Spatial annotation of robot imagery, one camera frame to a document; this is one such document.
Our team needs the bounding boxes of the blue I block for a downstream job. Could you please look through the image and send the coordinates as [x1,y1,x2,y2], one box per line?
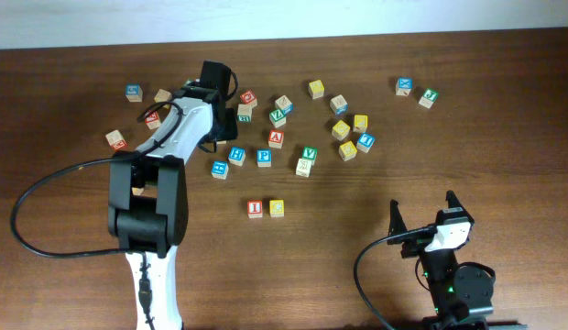
[356,133,376,153]

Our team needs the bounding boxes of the wooden block green side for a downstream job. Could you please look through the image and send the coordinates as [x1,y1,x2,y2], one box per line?
[237,104,253,123]

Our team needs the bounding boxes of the red A block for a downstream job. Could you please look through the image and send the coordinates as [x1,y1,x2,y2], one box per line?
[268,130,284,149]

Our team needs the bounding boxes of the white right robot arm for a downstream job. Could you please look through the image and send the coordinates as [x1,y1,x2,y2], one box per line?
[388,191,496,329]

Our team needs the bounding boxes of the blue top block far left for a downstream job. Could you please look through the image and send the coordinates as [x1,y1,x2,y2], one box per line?
[125,84,143,103]

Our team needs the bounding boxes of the yellow block right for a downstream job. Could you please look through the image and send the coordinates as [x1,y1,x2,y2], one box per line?
[353,115,368,133]

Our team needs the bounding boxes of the yellow c block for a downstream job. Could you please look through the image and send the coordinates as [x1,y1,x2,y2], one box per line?
[269,200,285,217]
[339,141,357,161]

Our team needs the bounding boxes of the blue X block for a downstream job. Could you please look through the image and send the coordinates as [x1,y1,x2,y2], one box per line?
[395,77,413,96]

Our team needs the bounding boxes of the wooden block blue D side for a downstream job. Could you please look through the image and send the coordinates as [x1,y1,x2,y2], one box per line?
[330,94,348,115]

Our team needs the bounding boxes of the plain wooden block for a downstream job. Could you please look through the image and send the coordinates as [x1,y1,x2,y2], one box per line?
[154,89,172,103]

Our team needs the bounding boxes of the wooden K block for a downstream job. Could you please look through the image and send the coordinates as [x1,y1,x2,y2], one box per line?
[295,159,312,178]

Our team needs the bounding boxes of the blue H block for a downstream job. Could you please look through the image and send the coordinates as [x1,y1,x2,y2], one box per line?
[228,147,246,166]

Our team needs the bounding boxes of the green Z block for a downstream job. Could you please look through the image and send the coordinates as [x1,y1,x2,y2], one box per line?
[269,109,286,128]

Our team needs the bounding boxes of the wooden block blue L side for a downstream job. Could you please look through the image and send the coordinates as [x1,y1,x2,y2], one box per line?
[275,95,293,116]

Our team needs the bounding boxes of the green J block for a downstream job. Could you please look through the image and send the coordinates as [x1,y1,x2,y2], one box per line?
[419,89,439,109]

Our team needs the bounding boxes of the red G block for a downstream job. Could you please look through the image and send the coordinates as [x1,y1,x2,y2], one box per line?
[240,90,257,108]

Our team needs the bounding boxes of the red I block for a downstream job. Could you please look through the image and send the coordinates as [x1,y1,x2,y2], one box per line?
[247,200,263,218]

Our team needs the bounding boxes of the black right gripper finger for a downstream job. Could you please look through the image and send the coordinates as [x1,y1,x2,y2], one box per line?
[388,199,407,245]
[445,190,475,225]

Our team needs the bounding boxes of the yellow S block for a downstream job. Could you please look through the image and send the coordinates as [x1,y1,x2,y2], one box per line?
[332,120,351,141]

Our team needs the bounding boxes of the blue block near gripper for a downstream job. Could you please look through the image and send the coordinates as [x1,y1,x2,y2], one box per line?
[211,160,229,180]

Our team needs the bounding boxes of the blue P block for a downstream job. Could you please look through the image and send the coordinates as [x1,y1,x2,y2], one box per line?
[257,149,272,168]

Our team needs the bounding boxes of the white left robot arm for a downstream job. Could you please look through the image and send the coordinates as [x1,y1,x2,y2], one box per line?
[108,60,238,329]

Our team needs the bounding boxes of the wooden block red side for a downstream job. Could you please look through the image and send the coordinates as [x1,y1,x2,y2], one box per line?
[105,130,127,150]

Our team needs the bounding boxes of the green V block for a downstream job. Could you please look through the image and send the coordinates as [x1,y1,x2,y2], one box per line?
[301,147,318,165]

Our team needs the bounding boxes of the yellow M block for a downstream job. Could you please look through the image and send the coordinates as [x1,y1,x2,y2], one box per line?
[309,80,325,100]

